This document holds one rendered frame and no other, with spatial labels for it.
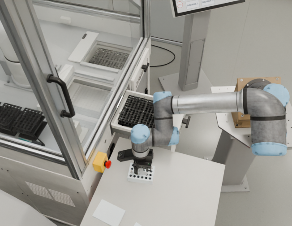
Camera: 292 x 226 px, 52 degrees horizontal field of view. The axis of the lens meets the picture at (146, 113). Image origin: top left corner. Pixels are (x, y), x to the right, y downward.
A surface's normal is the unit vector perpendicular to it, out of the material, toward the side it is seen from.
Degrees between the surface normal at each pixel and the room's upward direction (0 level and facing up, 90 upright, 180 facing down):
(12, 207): 41
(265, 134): 49
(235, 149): 90
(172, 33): 90
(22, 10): 90
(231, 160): 90
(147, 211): 0
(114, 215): 0
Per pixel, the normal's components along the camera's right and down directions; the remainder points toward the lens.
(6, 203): 0.62, -0.31
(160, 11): -0.33, 0.75
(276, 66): -0.01, -0.62
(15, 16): 0.95, 0.23
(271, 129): -0.17, 0.06
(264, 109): -0.47, -0.02
